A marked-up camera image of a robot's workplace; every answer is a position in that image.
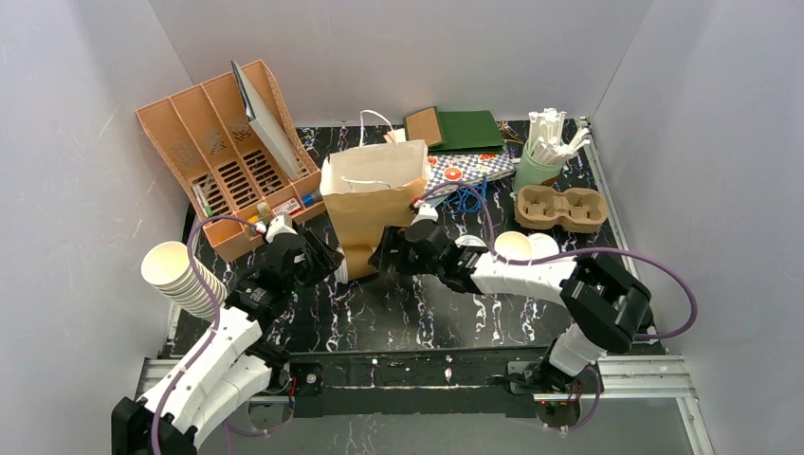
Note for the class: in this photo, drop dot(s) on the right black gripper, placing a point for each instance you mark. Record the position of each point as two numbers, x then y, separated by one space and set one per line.
392 252

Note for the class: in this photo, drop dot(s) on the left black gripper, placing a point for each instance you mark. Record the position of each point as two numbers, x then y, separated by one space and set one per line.
322 256

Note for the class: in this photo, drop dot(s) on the kraft paper takeout bag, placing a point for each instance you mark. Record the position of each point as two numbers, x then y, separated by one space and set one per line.
371 186

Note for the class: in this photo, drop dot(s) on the single white cup lid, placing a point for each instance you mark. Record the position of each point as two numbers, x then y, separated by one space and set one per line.
470 240

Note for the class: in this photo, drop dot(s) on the stack of pulp cup carriers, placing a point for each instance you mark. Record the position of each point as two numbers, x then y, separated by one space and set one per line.
576 210

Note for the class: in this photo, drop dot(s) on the brown paper coffee cup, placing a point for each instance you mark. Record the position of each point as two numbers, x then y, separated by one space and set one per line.
355 264

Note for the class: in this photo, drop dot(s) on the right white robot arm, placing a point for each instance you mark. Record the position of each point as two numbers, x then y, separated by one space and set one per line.
606 302

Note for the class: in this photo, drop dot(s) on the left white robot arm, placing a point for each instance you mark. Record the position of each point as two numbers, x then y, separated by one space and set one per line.
232 361

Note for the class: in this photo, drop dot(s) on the red white card box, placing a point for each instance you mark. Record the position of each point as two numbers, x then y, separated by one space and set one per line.
290 207

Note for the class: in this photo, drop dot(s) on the blue checkered paper bag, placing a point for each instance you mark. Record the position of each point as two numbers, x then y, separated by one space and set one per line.
468 168

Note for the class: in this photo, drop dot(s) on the cream and blue bags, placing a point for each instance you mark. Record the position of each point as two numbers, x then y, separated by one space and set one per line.
396 136

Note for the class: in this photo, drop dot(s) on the green pen in organizer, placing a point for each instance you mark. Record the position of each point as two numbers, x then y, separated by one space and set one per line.
202 200

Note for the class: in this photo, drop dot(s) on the orange plastic desk organizer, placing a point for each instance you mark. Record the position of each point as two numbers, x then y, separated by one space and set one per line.
203 135

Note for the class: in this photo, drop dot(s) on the green paper bag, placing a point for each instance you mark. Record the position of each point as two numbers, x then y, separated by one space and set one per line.
455 132

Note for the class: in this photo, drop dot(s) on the stack of white cup lids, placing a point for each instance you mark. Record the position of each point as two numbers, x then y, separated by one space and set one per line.
542 245

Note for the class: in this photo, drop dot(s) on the stack of white paper cups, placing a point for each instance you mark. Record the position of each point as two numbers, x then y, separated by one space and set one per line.
167 268

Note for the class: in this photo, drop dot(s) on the white board in organizer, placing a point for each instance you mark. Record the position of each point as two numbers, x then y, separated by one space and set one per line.
265 125

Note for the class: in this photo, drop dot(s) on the green cup with straws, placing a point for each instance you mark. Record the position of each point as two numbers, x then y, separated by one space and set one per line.
545 153

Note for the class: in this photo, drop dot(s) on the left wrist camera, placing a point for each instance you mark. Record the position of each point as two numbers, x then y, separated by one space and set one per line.
280 224

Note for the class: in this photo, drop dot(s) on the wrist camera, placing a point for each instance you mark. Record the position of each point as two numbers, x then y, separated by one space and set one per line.
280 224
423 211

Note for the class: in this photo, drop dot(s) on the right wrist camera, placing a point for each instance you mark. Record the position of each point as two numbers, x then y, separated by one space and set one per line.
423 211

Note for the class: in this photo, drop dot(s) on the blue cord bag handle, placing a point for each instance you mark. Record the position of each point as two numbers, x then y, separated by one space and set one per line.
465 201

